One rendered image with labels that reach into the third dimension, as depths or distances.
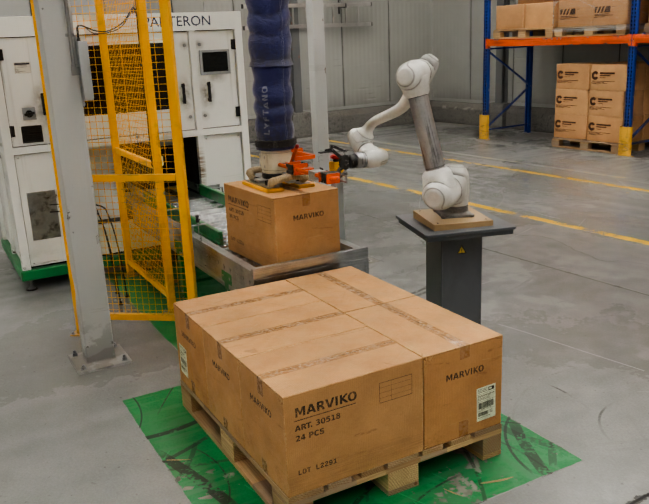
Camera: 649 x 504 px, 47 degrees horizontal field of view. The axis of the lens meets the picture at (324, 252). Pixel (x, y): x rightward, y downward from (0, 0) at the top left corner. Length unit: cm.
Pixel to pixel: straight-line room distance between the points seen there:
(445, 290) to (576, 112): 792
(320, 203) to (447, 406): 145
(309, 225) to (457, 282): 85
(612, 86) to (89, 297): 857
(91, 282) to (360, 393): 203
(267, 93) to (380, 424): 195
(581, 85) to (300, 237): 819
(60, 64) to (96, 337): 150
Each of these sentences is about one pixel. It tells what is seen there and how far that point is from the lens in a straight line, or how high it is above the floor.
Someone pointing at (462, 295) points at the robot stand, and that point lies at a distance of 416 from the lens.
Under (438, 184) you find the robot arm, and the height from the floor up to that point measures 101.
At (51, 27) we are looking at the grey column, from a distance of 419.
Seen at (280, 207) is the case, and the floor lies 90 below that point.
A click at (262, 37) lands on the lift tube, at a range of 407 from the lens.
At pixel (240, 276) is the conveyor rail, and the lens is 406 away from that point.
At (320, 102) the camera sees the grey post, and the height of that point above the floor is 116.
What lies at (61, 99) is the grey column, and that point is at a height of 148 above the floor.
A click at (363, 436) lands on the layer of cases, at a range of 290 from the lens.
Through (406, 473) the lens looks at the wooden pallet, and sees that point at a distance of 310.
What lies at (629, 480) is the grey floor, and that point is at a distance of 334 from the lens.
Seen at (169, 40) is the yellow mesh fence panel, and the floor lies 175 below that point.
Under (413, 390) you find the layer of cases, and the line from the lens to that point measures 295.
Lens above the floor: 173
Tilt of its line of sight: 16 degrees down
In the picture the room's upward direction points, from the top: 3 degrees counter-clockwise
